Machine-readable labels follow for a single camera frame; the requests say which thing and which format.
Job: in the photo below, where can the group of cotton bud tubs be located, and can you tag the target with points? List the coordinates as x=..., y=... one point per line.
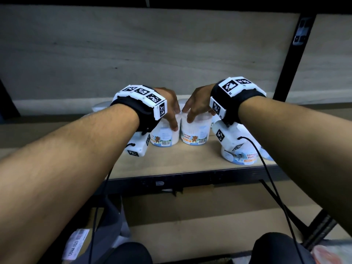
x=233, y=160

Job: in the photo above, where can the cotton bud tub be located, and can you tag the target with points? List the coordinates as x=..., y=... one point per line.
x=196, y=131
x=165, y=136

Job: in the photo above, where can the person's left hand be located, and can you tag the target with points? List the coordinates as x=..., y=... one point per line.
x=172, y=104

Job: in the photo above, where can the plastic drink cup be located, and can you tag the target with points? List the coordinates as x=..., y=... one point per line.
x=330, y=257

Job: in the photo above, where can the black metal wooden shelf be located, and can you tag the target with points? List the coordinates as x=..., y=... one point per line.
x=178, y=162

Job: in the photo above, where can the dark grey plastic bag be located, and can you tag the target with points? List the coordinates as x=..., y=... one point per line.
x=110, y=230

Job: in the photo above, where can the brown carton with white label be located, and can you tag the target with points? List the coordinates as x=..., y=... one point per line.
x=75, y=244

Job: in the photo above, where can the person's right hand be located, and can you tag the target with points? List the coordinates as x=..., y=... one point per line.
x=200, y=101

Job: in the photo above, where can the person's right forearm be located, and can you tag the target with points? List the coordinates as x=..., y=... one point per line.
x=302, y=151

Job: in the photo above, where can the person's left forearm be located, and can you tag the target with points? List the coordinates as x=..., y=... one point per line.
x=55, y=175

